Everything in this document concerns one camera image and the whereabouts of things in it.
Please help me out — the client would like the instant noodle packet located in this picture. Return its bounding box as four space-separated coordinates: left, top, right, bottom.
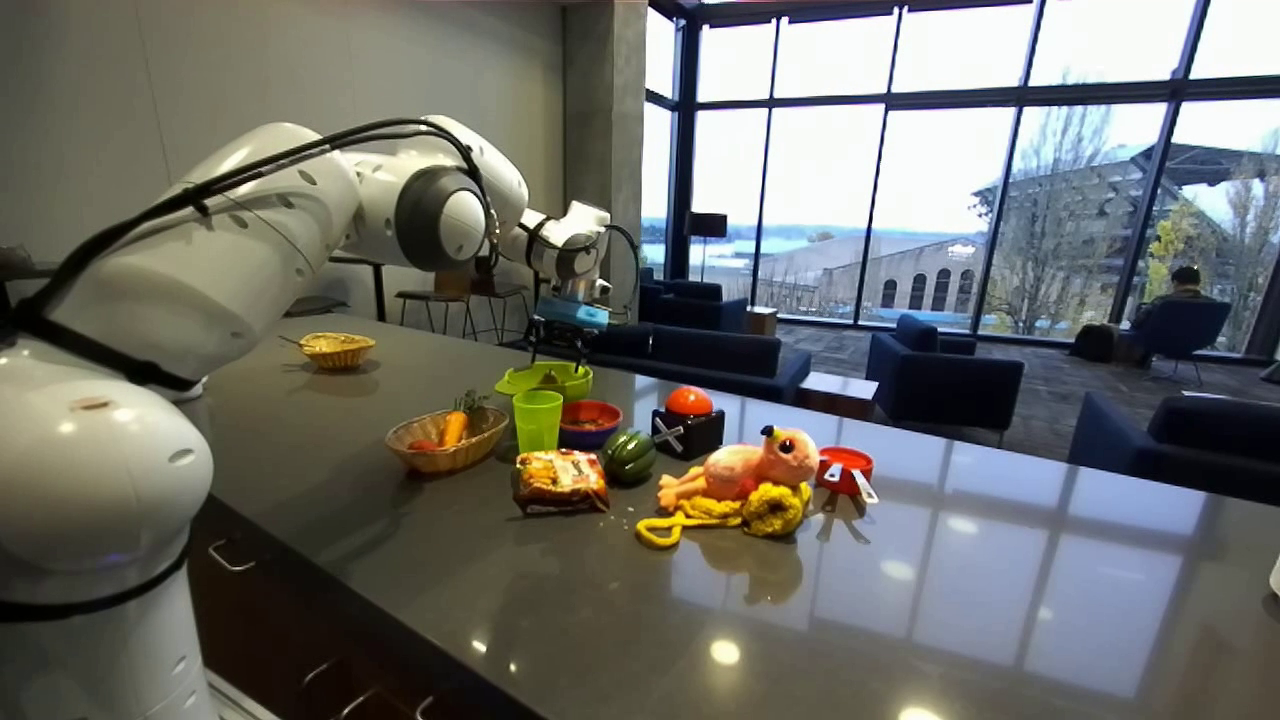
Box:
511 448 611 516

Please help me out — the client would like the window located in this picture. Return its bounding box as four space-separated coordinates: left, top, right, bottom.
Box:
640 0 1280 358

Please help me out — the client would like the red and purple bowl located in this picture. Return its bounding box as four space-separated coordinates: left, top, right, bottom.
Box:
558 399 624 451

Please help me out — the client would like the large wicker basket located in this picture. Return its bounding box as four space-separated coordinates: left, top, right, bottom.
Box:
385 404 511 475

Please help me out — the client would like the black box with cross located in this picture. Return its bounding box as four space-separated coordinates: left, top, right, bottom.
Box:
651 407 727 463

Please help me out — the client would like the long dark blue sofa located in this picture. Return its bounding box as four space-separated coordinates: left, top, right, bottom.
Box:
588 321 814 406

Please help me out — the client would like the green toy pepper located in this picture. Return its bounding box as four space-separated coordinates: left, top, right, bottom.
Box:
600 429 659 488

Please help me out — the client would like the red measuring cup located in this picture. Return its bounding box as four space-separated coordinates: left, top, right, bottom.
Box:
814 446 881 506

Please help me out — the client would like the dark blue armchair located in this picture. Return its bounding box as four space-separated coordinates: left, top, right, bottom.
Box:
865 313 1027 447

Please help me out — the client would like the toy carrot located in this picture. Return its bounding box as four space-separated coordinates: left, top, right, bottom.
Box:
440 391 492 449

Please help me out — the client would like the person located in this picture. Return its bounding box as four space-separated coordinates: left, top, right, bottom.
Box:
1138 264 1218 307

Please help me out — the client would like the green bowl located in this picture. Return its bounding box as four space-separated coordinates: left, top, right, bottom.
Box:
494 361 595 404

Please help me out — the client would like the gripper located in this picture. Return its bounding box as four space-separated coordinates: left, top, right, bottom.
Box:
527 316 598 377

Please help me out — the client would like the black bag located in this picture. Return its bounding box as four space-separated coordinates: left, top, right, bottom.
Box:
1068 322 1121 364

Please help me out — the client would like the small wicker basket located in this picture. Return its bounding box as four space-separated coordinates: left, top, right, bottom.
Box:
299 332 377 372

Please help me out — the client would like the yellow knitted cloth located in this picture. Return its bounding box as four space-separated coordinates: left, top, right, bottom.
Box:
635 481 814 550

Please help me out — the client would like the dark coffee table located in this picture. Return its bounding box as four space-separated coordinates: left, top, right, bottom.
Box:
796 371 880 422

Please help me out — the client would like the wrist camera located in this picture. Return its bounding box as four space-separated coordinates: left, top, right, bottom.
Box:
536 298 610 330

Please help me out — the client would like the dark blue swivel chair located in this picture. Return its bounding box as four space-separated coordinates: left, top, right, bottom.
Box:
1128 299 1234 387

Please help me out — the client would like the pink plush toy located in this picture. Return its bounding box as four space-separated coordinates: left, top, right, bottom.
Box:
656 425 822 513

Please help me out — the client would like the floor lamp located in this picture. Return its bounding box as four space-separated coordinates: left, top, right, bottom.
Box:
685 211 729 284

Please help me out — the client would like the green plastic cup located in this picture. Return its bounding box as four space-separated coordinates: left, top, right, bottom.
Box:
512 389 565 454

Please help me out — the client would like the row of bar stools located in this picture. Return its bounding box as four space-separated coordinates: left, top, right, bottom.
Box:
394 258 533 343

